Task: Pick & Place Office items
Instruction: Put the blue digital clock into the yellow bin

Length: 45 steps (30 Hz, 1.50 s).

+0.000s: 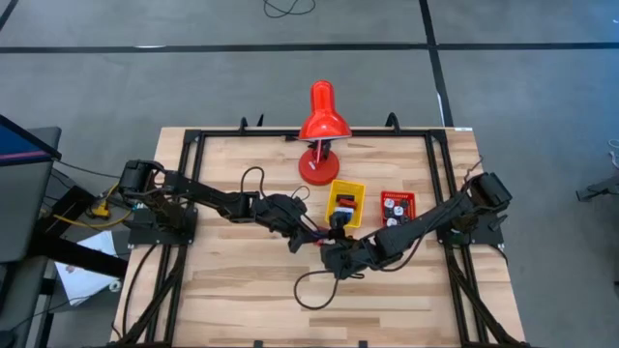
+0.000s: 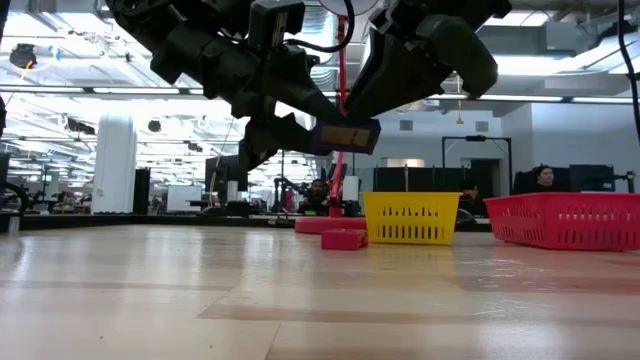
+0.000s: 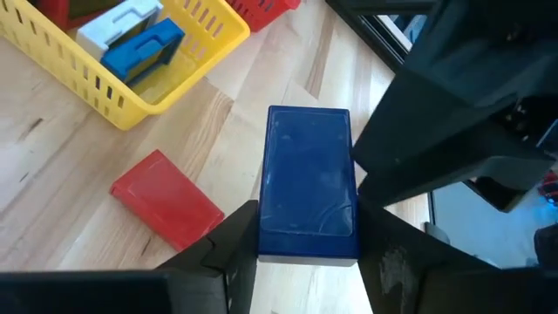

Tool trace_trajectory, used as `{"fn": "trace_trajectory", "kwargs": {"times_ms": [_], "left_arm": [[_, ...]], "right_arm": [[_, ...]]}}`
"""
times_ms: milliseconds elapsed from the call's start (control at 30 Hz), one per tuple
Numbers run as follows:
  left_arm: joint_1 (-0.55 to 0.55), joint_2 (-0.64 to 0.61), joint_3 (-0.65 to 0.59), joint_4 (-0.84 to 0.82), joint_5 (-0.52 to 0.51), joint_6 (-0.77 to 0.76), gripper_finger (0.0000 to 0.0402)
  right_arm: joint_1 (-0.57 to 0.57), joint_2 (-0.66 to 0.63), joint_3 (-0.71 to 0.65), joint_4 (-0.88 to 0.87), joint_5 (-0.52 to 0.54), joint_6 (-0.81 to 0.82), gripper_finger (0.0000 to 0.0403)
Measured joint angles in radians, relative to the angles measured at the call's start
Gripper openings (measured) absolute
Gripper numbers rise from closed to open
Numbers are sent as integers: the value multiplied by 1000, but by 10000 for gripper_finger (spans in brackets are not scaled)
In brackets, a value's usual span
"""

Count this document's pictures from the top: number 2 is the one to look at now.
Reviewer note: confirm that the person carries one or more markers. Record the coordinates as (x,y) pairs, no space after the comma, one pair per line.
(544,179)
(470,195)
(315,197)

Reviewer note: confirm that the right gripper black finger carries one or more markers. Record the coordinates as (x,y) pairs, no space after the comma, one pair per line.
(470,55)
(395,75)

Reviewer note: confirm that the red desk lamp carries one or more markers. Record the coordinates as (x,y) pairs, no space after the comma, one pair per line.
(320,225)

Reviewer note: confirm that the red plastic basket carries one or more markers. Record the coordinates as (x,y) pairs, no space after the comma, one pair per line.
(565,222)

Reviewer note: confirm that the dark blue box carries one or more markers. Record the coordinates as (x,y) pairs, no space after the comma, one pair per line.
(345,136)

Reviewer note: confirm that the white board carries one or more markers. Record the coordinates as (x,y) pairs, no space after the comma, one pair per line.
(184,198)

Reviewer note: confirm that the tall black speaker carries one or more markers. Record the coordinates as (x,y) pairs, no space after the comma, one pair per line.
(141,190)

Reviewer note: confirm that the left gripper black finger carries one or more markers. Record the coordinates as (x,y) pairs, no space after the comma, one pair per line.
(272,142)
(300,80)

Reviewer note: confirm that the black partition panel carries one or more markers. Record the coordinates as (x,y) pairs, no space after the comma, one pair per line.
(420,180)

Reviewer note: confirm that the red box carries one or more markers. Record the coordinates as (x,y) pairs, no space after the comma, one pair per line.
(344,240)

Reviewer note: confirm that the yellow plastic basket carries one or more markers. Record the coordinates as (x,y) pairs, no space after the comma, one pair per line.
(410,220)

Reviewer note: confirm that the black ceiling camera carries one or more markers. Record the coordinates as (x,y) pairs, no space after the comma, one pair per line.
(22,55)

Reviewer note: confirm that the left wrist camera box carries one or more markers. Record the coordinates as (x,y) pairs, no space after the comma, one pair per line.
(277,20)

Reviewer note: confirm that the black monitor row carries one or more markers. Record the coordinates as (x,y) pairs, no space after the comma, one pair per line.
(585,178)

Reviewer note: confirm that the white building column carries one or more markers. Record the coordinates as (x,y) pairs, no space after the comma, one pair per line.
(114,165)

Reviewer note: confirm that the black metal stand frame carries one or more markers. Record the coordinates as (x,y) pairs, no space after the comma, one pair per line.
(475,138)

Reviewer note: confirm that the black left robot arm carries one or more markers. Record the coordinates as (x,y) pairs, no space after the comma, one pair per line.
(175,45)

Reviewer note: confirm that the black computer monitor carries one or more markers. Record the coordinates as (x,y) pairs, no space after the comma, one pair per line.
(225,175)

